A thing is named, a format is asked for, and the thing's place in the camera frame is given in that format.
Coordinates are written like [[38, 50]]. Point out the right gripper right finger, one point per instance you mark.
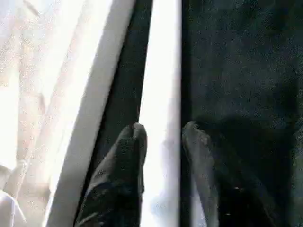
[[227, 189]]

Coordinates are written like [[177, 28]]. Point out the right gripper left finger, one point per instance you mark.
[[118, 179]]

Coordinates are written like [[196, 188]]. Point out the white plastic table leg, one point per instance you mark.
[[161, 71]]

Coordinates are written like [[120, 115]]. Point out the white plastic table top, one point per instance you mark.
[[57, 94]]

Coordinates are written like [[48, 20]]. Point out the black work mat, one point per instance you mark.
[[236, 71]]

